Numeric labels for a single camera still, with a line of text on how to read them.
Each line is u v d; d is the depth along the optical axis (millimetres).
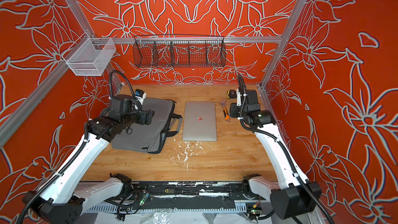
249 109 548
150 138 878
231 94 1102
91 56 778
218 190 749
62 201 385
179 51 992
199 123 987
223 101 1079
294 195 365
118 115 511
